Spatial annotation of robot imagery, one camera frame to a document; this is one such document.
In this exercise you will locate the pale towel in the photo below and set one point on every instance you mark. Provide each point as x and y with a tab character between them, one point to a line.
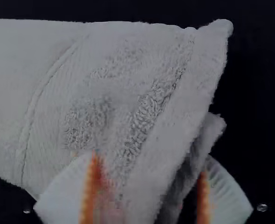
105	88

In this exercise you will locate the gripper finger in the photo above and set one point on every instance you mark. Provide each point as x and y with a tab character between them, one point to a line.
74	191
219	193

